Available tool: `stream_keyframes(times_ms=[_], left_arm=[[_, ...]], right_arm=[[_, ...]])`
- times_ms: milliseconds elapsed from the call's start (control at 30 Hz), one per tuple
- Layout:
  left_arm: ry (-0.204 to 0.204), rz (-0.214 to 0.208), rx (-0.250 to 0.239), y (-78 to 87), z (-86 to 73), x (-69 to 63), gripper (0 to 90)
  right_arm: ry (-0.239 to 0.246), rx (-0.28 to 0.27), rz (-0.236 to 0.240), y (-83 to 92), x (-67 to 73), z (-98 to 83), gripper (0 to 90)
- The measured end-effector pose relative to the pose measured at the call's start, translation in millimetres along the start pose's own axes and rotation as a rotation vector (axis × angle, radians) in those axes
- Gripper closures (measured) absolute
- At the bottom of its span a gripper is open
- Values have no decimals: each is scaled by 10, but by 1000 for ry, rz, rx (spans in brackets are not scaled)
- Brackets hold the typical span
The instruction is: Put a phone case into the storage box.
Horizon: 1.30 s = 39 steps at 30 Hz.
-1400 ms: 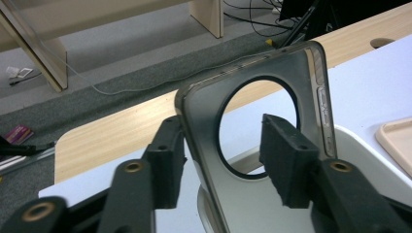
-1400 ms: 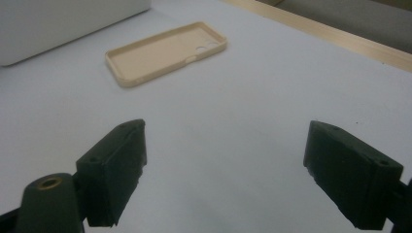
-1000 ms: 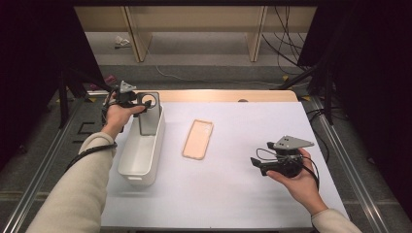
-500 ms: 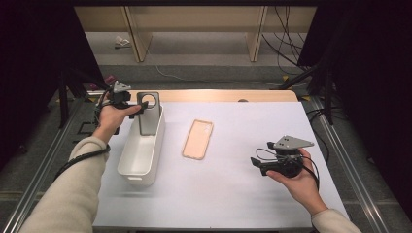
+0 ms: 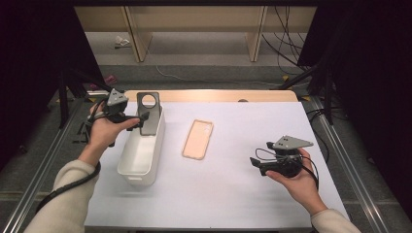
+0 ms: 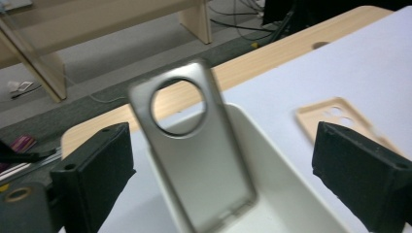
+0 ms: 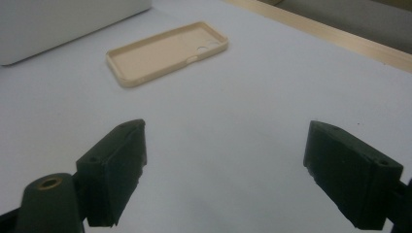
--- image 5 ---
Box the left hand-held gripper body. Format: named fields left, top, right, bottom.
left=96, top=88, right=142, bottom=124

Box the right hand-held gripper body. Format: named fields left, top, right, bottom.
left=257, top=135, right=315, bottom=179

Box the white plastic storage bin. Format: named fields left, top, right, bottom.
left=117, top=103, right=166, bottom=186

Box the beige phone case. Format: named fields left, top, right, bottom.
left=181, top=118, right=215, bottom=161

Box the person's left hand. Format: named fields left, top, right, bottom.
left=85, top=102, right=141, bottom=155

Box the person's right hand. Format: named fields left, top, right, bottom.
left=265, top=148, right=328, bottom=216

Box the white table cover sheet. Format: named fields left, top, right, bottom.
left=85, top=101, right=350, bottom=229

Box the crumpled white paper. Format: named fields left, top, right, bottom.
left=114, top=35, right=131, bottom=50

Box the dark curtain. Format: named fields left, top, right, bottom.
left=297, top=0, right=412, bottom=221
left=0, top=0, right=105, bottom=169

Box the wooden shelf unit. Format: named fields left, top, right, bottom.
left=73, top=5, right=318, bottom=63

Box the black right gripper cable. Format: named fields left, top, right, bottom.
left=255, top=148, right=320, bottom=190

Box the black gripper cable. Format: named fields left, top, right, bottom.
left=255, top=148, right=320, bottom=190
left=34, top=103, right=102, bottom=215

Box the aluminium rail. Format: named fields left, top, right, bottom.
left=310, top=96, right=390, bottom=233
left=0, top=100, right=82, bottom=233

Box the white floor cable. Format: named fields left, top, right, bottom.
left=154, top=65, right=283, bottom=86

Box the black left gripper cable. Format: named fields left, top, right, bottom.
left=34, top=103, right=102, bottom=215

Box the tangle of black cables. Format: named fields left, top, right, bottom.
left=261, top=6, right=312, bottom=76

